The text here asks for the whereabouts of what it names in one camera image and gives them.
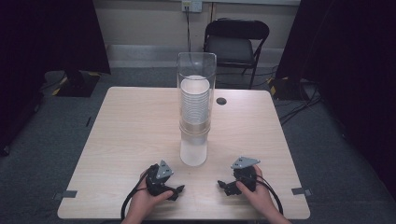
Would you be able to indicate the black pen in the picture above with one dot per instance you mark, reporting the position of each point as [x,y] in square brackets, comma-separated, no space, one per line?
[88,121]

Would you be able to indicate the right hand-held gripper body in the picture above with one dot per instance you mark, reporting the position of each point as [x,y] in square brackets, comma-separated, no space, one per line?
[246,177]

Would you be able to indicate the black table grommet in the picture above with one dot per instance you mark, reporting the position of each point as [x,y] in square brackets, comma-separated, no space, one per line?
[221,101]

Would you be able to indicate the person's right hand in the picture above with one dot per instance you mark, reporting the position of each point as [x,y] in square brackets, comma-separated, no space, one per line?
[260,196]

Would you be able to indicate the black folding chair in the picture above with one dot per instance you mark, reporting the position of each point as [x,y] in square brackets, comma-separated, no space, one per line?
[232,46]

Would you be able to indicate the clear cup dispenser tube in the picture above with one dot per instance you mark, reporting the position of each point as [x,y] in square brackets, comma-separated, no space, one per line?
[196,67]

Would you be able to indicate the person's left hand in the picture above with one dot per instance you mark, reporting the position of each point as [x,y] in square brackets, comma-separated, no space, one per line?
[141,199]

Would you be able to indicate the stack of white cups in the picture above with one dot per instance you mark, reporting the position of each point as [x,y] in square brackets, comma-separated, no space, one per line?
[195,99]

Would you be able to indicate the black curtain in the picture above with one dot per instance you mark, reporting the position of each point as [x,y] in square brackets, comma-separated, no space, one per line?
[46,46]
[351,77]

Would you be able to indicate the grey tape strip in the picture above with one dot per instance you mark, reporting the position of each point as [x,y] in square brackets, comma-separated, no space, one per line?
[301,191]
[66,194]

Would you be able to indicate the white wall outlet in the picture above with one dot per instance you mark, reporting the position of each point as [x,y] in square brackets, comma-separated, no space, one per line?
[191,5]

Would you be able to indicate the black stand base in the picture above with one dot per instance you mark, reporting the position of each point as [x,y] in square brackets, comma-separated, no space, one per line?
[79,84]
[288,88]

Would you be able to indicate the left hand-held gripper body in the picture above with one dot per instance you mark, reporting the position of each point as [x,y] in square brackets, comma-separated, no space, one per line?
[155,183]

